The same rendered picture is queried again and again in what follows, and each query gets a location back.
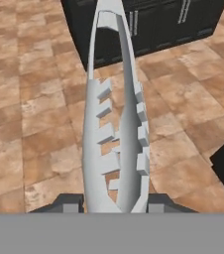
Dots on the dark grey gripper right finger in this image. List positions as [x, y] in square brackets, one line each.
[163, 202]

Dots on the light grey toothed tongs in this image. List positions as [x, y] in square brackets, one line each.
[94, 155]

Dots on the black kitchen cupboard run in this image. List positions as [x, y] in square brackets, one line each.
[157, 26]

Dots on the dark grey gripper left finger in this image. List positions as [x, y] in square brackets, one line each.
[66, 202]

